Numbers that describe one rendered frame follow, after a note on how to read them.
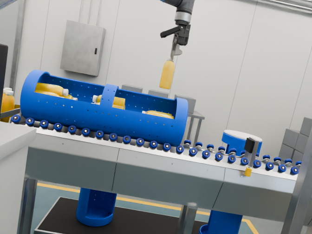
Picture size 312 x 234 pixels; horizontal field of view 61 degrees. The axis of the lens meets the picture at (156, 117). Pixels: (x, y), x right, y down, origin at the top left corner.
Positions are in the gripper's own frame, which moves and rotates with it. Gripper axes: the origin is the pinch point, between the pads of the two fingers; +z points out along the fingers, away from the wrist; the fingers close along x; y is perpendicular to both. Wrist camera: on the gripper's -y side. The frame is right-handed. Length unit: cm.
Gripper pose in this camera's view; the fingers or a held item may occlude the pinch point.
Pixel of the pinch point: (171, 57)
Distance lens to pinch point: 155.7
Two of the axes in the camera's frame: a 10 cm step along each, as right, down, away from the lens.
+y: 9.8, 1.9, 0.6
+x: -0.3, -1.4, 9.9
